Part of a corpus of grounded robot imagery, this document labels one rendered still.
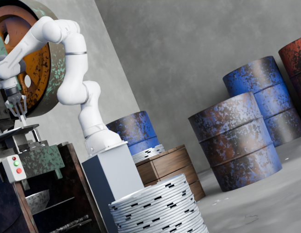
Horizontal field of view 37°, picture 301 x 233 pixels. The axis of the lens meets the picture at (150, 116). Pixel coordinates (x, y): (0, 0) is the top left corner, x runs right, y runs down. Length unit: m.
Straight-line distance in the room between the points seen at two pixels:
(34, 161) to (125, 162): 0.65
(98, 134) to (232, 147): 0.78
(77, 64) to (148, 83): 3.82
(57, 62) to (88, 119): 0.80
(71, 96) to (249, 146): 1.02
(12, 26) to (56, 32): 1.03
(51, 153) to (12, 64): 0.61
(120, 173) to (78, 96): 0.43
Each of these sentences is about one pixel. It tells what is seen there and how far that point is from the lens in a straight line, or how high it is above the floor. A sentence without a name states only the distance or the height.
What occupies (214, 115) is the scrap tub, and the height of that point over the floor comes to 0.43.
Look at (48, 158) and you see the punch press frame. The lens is 2.76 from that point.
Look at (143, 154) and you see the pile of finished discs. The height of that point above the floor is 0.38.
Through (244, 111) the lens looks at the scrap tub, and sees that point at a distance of 2.60.
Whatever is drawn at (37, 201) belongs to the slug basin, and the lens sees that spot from 2.73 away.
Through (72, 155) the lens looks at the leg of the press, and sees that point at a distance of 2.81.
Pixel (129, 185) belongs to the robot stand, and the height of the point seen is 0.26.
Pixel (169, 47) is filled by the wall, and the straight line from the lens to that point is 5.87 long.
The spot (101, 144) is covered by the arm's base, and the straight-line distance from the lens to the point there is 2.19.
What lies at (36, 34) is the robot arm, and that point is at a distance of 2.43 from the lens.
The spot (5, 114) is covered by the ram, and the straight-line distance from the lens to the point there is 2.86.
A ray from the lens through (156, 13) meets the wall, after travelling 5.99.
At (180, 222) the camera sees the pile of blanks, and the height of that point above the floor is 0.10.
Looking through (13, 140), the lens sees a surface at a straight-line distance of 2.74.
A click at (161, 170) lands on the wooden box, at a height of 0.25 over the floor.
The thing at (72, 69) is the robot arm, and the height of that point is 0.88.
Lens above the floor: 0.30
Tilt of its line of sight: 6 degrees up
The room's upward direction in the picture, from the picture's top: 23 degrees counter-clockwise
